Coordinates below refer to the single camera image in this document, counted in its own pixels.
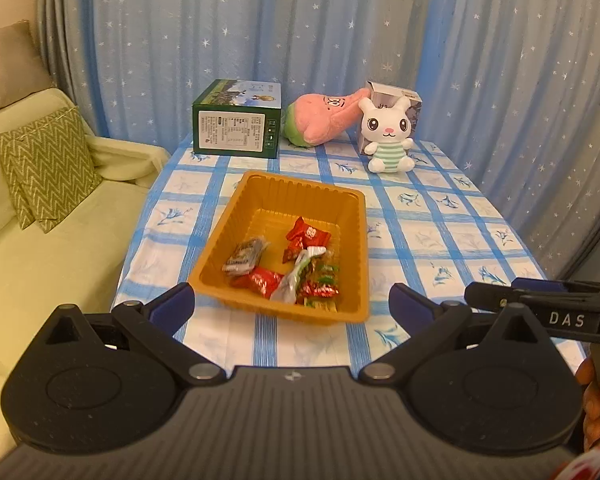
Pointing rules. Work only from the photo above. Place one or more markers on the pale green sofa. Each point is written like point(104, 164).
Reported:
point(55, 290)

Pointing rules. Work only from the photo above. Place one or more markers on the grey floral cardboard box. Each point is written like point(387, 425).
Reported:
point(382, 91)

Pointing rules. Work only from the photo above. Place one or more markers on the grey snack packet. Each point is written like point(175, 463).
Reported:
point(245, 255)

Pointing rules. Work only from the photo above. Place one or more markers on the blue starry curtain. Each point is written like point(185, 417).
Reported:
point(280, 25)

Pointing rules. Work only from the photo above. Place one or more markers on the pink plush toy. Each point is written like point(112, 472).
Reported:
point(320, 115)

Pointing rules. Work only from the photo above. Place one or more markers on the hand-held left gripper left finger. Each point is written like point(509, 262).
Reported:
point(172, 305)

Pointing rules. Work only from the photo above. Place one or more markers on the blue checked tablecloth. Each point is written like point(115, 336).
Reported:
point(430, 240)

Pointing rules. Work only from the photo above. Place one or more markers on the person's right hand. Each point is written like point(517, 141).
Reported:
point(592, 400)

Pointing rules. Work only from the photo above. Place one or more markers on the white rabbit plush toy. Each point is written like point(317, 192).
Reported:
point(387, 135)

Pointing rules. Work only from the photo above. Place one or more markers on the green cardboard box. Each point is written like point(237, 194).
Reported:
point(235, 130)

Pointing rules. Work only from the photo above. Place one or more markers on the small red gold candy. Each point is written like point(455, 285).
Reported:
point(291, 255)

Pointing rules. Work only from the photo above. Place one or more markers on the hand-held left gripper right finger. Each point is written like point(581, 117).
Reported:
point(405, 305)

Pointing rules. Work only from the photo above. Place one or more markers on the green zigzag cushion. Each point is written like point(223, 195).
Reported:
point(30, 210)
point(50, 160)

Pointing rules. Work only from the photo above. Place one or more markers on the orange plastic tray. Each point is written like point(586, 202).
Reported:
point(260, 210)

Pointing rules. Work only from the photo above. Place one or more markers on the beige cushion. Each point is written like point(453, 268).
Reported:
point(10, 70)

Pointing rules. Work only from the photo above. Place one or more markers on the large red candy packet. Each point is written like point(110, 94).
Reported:
point(307, 232)

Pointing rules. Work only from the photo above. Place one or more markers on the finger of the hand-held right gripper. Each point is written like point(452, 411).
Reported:
point(535, 285)
point(490, 293)

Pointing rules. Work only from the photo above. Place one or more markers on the colourful candy packet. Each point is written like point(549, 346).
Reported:
point(322, 285)

